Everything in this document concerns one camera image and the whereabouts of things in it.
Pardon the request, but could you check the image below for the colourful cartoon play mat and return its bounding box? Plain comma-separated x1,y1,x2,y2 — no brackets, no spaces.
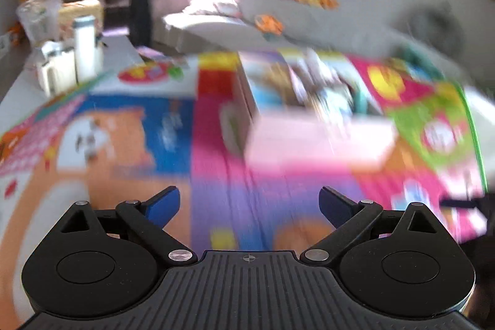
0,49,489,327

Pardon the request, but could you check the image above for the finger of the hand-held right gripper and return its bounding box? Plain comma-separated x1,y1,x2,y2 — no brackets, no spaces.
440,197,488,210

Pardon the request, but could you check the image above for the clear plastic bag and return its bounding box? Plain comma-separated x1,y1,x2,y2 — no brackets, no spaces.
16,0,64,46

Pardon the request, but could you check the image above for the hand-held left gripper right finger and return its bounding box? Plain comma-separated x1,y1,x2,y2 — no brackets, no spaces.
299,186,437,263

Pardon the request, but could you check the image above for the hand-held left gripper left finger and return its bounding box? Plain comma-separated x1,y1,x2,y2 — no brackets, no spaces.
61,186,198,264

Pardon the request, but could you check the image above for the woven basket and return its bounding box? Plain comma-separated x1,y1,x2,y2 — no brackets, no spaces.
57,0,106,39

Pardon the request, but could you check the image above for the white thermos bottle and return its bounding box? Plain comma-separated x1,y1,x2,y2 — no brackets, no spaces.
73,15,98,82

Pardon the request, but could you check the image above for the beige sofa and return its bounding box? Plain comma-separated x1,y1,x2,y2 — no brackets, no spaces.
150,0,470,83

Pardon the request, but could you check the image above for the white jug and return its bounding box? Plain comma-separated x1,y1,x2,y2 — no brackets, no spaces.
36,41,77,96

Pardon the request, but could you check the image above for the orange clownfish plush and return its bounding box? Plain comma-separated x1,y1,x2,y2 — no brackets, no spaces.
252,14,286,36

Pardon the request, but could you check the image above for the pink cardboard box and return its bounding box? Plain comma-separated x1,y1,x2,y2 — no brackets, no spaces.
220,51,400,171

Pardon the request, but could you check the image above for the orange packet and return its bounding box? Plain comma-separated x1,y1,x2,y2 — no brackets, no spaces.
7,23,24,46

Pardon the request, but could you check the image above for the green toy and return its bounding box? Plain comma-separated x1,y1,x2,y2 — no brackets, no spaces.
353,87,383,117

